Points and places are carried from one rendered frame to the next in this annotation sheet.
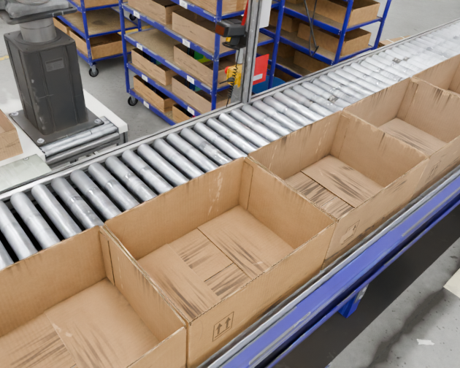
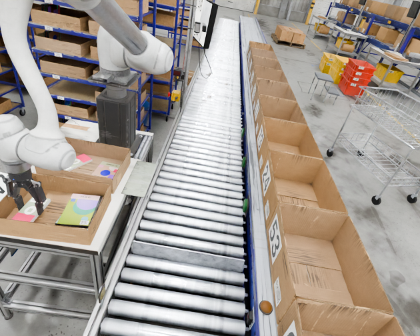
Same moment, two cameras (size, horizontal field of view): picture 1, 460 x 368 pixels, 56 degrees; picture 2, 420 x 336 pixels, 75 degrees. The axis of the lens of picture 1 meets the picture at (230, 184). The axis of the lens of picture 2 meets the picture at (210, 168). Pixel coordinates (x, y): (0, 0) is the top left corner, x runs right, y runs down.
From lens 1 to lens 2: 1.35 m
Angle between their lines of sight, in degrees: 37
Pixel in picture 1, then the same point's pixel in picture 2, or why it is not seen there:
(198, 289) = not seen: hidden behind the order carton
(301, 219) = (291, 131)
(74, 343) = (283, 193)
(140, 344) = (295, 184)
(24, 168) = (143, 168)
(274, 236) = (278, 143)
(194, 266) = not seen: hidden behind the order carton
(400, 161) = (286, 106)
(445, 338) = not seen: hidden behind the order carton
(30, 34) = (120, 93)
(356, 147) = (267, 107)
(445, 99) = (271, 83)
